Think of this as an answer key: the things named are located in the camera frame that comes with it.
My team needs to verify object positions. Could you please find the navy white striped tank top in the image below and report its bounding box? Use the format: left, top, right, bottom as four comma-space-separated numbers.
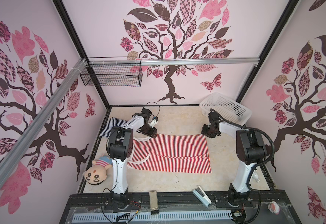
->
100, 117, 128, 138

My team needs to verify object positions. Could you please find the red white striped tank top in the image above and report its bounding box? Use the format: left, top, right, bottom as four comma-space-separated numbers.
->
128, 133, 211, 174

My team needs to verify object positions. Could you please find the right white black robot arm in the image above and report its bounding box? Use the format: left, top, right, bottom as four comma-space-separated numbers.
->
201, 108, 275, 206

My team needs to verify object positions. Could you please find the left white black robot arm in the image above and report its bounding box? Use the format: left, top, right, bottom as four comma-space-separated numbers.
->
106, 108, 157, 206

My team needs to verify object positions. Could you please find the white plastic laundry basket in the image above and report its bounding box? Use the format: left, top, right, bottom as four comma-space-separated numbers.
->
199, 93, 252, 125

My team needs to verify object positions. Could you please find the white stapler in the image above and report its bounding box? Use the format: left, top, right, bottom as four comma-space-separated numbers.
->
192, 185, 211, 208

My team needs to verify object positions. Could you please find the small white figurine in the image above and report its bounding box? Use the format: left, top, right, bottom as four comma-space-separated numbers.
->
252, 171, 260, 183

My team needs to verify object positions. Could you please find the plush doll striped hat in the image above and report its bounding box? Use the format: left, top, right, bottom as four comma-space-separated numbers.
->
83, 155, 113, 185

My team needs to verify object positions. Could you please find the silver rear aluminium bar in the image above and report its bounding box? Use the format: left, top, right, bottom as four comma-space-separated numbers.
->
89, 57, 260, 66

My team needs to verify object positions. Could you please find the silver aluminium bar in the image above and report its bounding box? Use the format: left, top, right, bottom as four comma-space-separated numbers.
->
0, 58, 87, 189
89, 57, 260, 66

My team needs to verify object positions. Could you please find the pink white small toy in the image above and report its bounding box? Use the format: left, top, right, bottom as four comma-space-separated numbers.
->
267, 201, 280, 215

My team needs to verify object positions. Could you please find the silver left aluminium bar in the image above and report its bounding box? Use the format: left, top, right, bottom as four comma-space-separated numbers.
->
0, 58, 87, 189

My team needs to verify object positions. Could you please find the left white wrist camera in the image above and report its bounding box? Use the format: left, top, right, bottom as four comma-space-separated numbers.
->
149, 116, 158, 128

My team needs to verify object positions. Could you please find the black wire mesh basket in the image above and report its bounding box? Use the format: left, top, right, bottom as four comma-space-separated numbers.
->
80, 56, 143, 87

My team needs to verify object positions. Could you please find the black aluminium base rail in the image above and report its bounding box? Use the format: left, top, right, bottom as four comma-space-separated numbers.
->
65, 190, 291, 210

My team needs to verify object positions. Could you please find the white slotted cable duct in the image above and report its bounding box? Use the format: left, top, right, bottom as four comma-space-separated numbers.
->
71, 211, 233, 224

